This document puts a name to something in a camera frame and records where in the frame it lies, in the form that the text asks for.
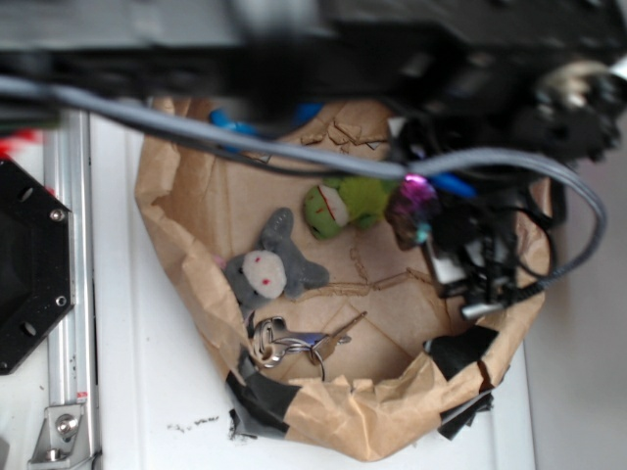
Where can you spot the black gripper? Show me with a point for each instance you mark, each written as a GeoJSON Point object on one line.
{"type": "Point", "coordinates": [474, 249]}

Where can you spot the brown rough rock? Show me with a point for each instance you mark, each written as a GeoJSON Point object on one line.
{"type": "Point", "coordinates": [411, 208]}

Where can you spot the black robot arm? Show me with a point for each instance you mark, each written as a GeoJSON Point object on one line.
{"type": "Point", "coordinates": [491, 95]}

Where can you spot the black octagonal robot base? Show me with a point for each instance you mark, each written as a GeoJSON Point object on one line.
{"type": "Point", "coordinates": [35, 284]}

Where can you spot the green plush toy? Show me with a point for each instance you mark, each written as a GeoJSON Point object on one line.
{"type": "Point", "coordinates": [340, 201]}

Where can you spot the brown paper bag bin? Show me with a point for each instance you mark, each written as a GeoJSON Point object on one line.
{"type": "Point", "coordinates": [411, 358]}

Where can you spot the silver key bunch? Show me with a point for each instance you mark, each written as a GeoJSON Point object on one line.
{"type": "Point", "coordinates": [272, 341]}

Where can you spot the blue plastic bottle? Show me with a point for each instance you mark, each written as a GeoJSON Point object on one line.
{"type": "Point", "coordinates": [304, 113]}

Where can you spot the white plastic tray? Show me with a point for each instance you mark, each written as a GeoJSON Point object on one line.
{"type": "Point", "coordinates": [163, 404]}

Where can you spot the grey plush donkey keychain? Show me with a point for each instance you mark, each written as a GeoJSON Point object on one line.
{"type": "Point", "coordinates": [275, 267]}

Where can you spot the aluminium extrusion rail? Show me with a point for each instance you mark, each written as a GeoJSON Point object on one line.
{"type": "Point", "coordinates": [72, 344]}

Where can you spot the metal corner bracket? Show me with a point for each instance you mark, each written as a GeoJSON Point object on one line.
{"type": "Point", "coordinates": [63, 441]}

